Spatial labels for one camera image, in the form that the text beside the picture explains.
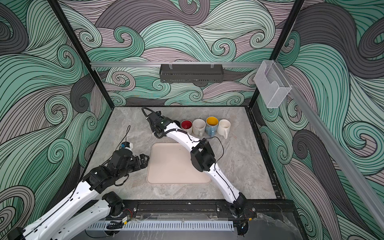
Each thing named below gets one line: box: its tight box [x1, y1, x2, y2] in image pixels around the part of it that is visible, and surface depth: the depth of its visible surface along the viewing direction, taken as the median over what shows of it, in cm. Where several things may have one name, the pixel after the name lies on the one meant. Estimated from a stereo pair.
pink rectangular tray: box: [146, 142, 212, 184], surface depth 87 cm
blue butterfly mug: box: [205, 116, 219, 137], surface depth 100 cm
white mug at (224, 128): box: [217, 119, 231, 139], surface depth 101 cm
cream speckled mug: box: [192, 119, 206, 137], surface depth 102 cm
